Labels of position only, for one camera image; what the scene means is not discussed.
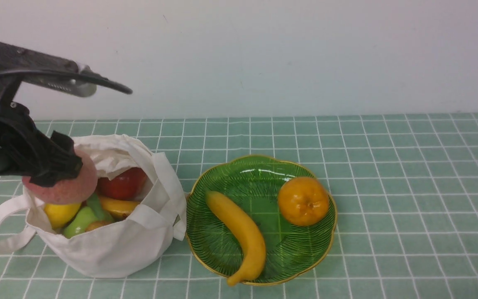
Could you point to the red apple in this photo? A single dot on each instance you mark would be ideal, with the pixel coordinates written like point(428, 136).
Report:
point(125, 186)

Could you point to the yellow lemon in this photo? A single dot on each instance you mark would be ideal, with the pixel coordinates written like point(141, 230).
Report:
point(61, 215)

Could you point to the green glass plate gold rim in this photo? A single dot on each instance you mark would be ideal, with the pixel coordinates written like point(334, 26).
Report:
point(253, 183)

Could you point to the pink peach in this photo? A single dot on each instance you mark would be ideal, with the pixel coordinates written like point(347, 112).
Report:
point(68, 191)

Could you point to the green pepper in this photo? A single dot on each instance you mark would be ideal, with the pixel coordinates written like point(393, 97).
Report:
point(89, 217)

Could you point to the orange yellow mango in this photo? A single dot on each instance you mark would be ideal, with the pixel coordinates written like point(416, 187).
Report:
point(118, 209)

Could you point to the orange tangerine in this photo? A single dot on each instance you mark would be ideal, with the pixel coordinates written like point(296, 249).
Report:
point(303, 201)

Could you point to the white cloth bag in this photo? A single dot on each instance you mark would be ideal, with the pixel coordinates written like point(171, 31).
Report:
point(119, 249)

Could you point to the yellow banana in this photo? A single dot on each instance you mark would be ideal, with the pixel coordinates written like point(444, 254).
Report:
point(245, 230)

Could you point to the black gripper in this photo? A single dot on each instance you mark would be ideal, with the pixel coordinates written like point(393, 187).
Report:
point(26, 151)

